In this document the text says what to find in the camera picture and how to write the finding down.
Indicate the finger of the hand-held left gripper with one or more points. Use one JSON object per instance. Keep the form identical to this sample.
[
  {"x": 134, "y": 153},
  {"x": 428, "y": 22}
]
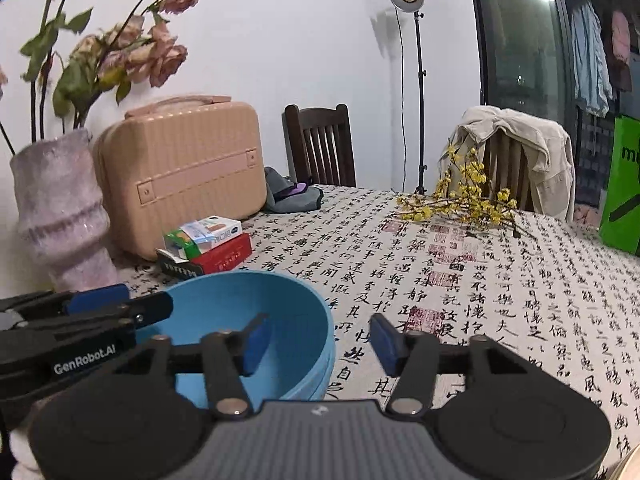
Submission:
[
  {"x": 152, "y": 310},
  {"x": 97, "y": 297}
]

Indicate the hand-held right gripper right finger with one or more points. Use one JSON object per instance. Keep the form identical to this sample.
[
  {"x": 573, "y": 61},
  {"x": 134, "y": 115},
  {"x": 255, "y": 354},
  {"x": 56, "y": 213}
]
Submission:
[{"x": 385, "y": 347}]

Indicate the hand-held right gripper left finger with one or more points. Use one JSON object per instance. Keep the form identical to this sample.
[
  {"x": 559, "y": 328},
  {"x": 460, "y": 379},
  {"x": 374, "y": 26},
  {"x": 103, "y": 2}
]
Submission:
[{"x": 256, "y": 346}]

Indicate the blue bowl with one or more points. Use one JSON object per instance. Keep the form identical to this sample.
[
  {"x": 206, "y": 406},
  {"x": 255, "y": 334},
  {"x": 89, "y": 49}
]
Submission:
[
  {"x": 290, "y": 310},
  {"x": 320, "y": 372}
]

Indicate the small green box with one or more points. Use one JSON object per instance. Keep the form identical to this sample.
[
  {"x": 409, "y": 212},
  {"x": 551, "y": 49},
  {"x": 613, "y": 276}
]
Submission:
[{"x": 180, "y": 245}]

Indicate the red box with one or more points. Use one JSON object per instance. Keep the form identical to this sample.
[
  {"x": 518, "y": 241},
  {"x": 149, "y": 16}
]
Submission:
[{"x": 225, "y": 255}]

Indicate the pink textured vase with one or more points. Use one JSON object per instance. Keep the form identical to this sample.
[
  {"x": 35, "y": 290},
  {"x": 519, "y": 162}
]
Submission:
[{"x": 60, "y": 210}]

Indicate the white blue medicine box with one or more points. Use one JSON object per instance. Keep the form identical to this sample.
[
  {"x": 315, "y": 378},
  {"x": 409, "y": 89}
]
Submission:
[{"x": 215, "y": 232}]

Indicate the grey cloth pouch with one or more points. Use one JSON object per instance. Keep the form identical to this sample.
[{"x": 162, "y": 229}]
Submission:
[{"x": 290, "y": 197}]

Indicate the peach hard-shell case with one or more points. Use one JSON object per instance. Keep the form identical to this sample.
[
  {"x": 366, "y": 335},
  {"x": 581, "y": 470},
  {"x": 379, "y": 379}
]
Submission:
[{"x": 190, "y": 160}]

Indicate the yellow flower branch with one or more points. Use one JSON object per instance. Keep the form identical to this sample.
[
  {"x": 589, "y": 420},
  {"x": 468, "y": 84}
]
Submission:
[{"x": 465, "y": 205}]

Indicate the dark wooden chair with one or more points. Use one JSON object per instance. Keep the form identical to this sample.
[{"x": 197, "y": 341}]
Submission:
[{"x": 320, "y": 145}]

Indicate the wooden chair with tan cushion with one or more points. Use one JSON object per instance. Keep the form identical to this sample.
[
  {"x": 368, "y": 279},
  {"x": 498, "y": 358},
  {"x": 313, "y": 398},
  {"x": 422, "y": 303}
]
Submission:
[{"x": 505, "y": 170}]

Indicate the dried pink flowers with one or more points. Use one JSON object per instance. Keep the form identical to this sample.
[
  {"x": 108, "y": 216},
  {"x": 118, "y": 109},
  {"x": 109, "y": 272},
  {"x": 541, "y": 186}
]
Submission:
[{"x": 150, "y": 55}]

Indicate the beige jacket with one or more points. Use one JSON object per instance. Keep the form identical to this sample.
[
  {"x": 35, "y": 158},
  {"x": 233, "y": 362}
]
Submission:
[{"x": 550, "y": 160}]

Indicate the green paper bag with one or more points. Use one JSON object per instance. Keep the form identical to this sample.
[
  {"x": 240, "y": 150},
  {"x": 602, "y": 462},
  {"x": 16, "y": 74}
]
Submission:
[{"x": 625, "y": 185}]

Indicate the black framed glass door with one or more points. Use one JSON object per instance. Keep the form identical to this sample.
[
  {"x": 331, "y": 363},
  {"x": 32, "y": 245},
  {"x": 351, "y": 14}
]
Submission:
[{"x": 520, "y": 35}]

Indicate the light blue hanging shirt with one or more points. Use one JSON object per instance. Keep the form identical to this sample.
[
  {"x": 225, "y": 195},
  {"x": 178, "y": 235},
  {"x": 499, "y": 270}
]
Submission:
[{"x": 590, "y": 55}]

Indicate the pink hanging garment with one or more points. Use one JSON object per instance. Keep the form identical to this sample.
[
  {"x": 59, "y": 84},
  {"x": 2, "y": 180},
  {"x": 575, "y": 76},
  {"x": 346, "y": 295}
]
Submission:
[{"x": 621, "y": 45}]

